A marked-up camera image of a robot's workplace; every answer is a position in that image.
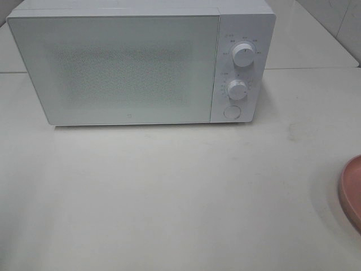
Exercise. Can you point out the pink round plate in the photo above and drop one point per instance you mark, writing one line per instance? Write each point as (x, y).
(349, 191)

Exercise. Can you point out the white timer knob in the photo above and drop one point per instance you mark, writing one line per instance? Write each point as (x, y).
(237, 90)

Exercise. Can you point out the white microwave door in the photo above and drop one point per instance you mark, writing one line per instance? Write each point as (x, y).
(110, 71)

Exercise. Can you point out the round white door button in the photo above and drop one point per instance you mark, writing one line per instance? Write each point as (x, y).
(232, 112)

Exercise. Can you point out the upper white power knob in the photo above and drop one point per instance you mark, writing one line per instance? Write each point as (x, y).
(243, 54)

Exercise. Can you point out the white microwave oven body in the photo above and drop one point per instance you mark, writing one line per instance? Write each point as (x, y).
(251, 21)

